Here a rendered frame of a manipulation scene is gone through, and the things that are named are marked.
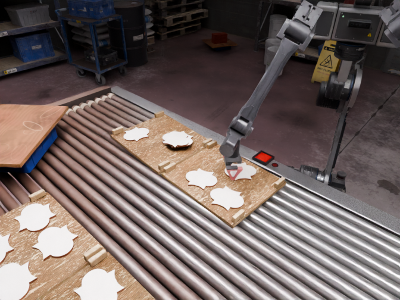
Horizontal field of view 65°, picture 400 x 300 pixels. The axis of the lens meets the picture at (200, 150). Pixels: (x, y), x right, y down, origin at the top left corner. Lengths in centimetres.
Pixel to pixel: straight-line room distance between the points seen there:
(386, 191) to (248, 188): 197
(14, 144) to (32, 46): 405
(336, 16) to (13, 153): 155
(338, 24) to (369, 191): 173
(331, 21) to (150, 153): 105
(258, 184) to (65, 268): 78
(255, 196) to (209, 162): 28
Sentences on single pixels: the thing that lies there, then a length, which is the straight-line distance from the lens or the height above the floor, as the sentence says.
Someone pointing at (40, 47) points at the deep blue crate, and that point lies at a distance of 558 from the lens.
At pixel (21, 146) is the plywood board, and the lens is 153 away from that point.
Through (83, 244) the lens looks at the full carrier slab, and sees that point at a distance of 116.
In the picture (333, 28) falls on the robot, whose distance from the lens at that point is 172.
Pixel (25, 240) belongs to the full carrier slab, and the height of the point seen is 94.
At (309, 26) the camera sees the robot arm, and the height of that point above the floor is 155.
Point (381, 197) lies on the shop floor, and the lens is 305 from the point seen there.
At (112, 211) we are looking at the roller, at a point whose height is 92.
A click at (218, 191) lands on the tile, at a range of 127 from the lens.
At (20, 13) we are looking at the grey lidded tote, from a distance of 538.
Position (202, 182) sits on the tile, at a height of 94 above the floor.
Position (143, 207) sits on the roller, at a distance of 126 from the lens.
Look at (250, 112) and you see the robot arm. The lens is 119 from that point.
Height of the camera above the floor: 180
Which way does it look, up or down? 35 degrees down
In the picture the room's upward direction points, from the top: 1 degrees clockwise
